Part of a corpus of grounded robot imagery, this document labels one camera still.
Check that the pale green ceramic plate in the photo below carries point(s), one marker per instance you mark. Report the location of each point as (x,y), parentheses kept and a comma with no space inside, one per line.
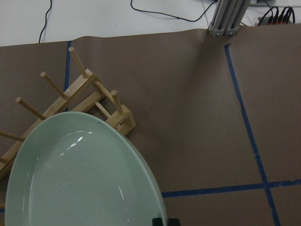
(74,169)

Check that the brown paper table cover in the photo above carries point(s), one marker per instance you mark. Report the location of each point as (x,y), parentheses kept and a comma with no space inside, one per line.
(218,120)

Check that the orange power strip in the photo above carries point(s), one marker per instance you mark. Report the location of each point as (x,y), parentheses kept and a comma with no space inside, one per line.
(275,16)

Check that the aluminium frame post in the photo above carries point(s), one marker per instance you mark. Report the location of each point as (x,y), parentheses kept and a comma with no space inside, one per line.
(227,17)

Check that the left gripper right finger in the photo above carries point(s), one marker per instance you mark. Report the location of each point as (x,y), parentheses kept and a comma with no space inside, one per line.
(173,222)

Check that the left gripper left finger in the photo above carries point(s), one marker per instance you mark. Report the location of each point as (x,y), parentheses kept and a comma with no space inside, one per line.
(157,222)

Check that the wooden dish rack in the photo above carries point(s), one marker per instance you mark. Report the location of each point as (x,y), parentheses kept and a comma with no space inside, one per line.
(37,82)

